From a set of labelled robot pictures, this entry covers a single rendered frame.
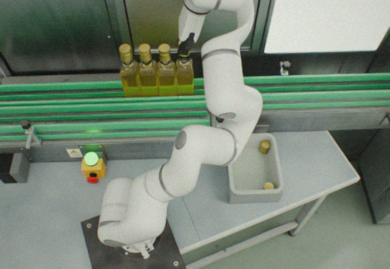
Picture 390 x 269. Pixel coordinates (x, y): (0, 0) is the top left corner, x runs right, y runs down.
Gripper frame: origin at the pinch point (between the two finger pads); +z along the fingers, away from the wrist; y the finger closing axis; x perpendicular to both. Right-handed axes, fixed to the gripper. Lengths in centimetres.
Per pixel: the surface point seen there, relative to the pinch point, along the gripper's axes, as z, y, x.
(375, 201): 74, 12, 118
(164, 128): 25.3, 13.6, -0.4
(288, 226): 81, 24, 71
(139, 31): 9.4, -12.3, -12.2
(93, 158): 38.7, 20.2, -21.7
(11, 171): 47, 24, -48
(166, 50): 1.9, 1.7, -4.6
